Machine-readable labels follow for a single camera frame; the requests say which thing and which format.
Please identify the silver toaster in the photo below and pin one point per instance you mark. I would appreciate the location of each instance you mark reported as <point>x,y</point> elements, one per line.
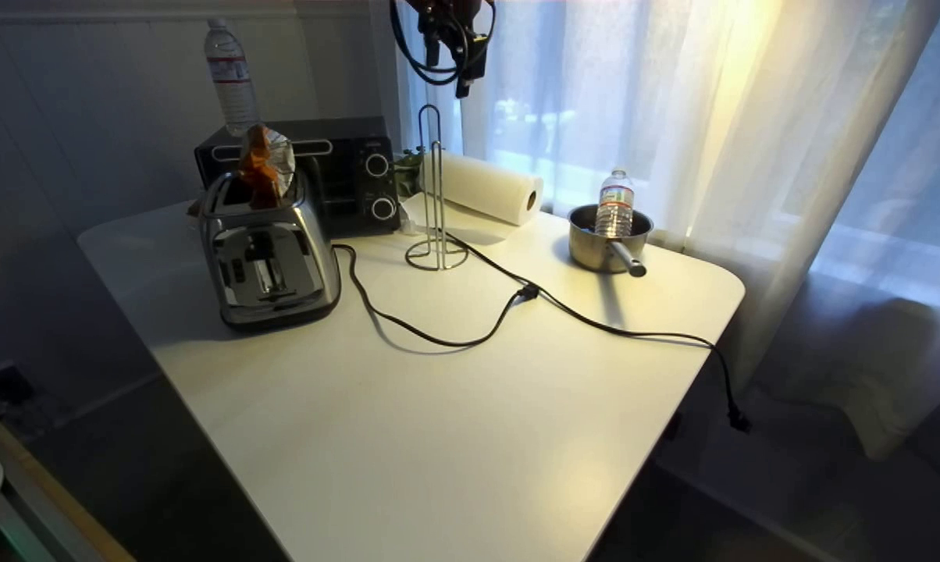
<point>269,261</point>

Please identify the black toaster oven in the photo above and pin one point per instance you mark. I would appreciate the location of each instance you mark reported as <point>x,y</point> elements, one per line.
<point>353,177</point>

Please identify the dark wall outlet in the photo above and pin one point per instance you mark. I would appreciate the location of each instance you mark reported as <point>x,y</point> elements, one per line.
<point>9,386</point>

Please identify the large clear water bottle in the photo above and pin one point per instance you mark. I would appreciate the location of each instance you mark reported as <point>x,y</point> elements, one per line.
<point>229,73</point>

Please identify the white sheer curtain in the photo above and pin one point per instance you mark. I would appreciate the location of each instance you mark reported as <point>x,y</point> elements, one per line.
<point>750,125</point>

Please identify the small clear water bottle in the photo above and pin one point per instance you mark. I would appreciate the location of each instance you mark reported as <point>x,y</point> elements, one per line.
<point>616,204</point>

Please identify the white cushioned seat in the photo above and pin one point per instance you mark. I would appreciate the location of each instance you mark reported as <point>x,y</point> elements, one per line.
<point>875,345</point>

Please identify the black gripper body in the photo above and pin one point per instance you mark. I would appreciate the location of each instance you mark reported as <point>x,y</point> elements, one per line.
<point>442,20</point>

